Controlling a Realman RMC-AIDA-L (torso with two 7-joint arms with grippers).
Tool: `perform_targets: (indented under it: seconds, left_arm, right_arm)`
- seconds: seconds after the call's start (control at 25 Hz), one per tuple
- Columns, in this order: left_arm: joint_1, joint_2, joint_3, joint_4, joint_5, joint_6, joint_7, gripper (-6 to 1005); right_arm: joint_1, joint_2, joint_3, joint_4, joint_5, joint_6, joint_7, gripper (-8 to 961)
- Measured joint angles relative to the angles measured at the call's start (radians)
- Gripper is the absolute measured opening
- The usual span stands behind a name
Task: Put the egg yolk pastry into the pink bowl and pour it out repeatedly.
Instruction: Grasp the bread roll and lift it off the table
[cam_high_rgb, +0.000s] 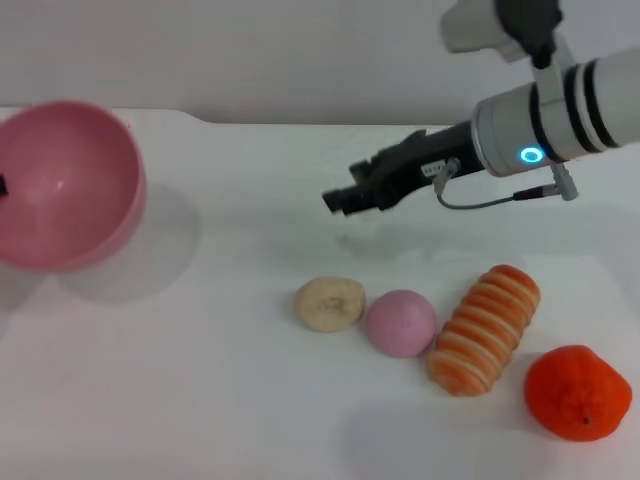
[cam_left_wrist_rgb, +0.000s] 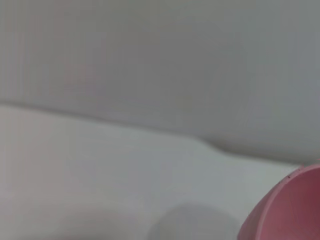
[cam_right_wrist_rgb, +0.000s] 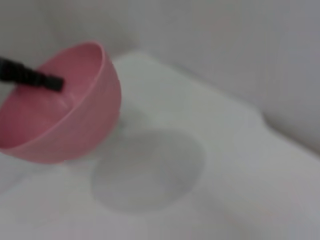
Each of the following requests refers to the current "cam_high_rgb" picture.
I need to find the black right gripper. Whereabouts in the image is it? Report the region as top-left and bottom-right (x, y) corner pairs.
(322, 121), (487, 218)

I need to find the pink plastic bowl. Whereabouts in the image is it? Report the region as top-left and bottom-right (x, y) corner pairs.
(0, 99), (148, 274)

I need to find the beige egg yolk pastry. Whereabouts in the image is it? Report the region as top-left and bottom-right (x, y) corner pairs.
(293, 276), (367, 334)

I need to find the pink round bun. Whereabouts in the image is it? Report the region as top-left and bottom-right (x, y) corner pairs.
(364, 289), (438, 359)

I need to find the orange striped bread roll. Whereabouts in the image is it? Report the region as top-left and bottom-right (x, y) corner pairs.
(426, 264), (542, 398)

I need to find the orange tangerine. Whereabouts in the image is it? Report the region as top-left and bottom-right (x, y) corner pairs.
(524, 344), (633, 443)

